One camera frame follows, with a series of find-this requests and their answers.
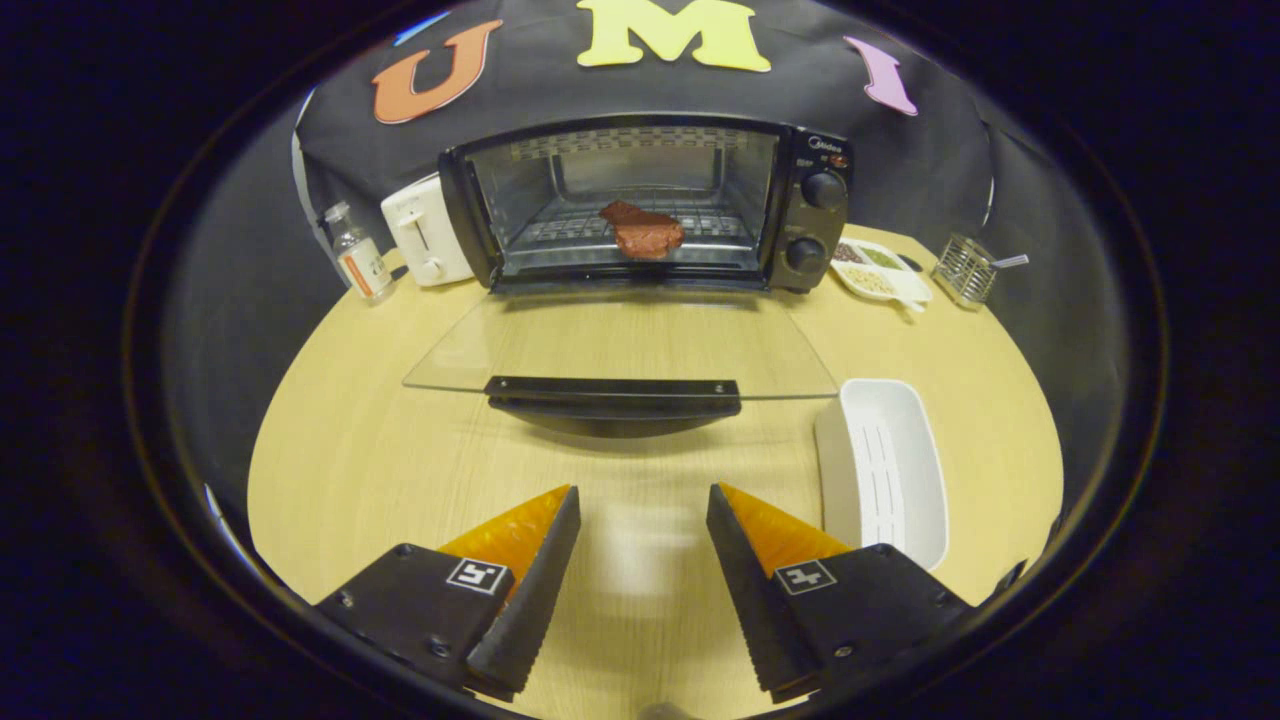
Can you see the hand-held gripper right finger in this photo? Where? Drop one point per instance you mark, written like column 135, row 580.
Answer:
column 750, row 600

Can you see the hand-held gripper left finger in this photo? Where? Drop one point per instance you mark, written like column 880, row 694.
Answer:
column 530, row 600

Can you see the black toaster oven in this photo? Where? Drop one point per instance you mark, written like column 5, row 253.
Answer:
column 800, row 225

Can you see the brown meat piece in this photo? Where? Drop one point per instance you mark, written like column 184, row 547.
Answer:
column 645, row 235

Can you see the white toaster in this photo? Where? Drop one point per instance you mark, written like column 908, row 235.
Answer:
column 420, row 230

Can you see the white plastic tray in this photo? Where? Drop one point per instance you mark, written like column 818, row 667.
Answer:
column 880, row 450

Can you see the white divided plate with beans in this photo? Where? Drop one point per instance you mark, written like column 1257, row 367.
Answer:
column 880, row 280

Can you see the black table grommet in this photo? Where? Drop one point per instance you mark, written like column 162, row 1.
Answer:
column 910, row 263

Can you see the clear bottle with orange label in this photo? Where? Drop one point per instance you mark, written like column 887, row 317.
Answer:
column 362, row 262

